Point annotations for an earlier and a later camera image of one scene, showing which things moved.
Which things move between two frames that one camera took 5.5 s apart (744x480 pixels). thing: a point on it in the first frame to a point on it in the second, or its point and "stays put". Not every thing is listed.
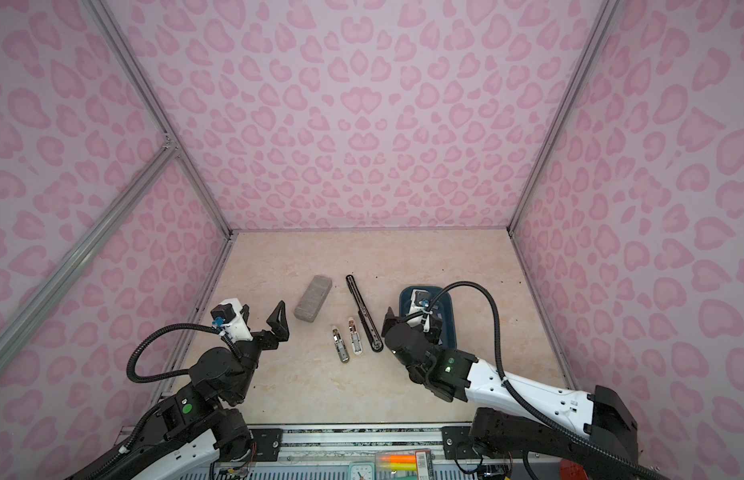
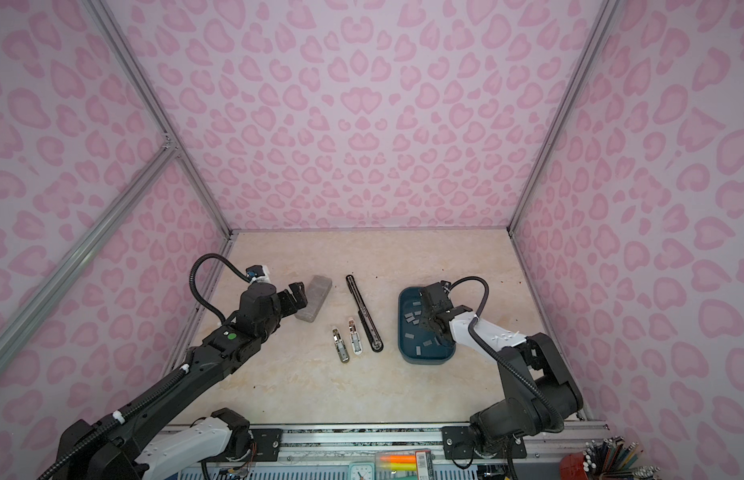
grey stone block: x=313 y=298 stays put
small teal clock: x=362 y=471 stays put
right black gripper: x=432 y=328 to x=427 y=312
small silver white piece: x=340 y=345 stays put
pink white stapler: x=354 y=337 stays put
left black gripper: x=271 y=342 to x=300 y=295
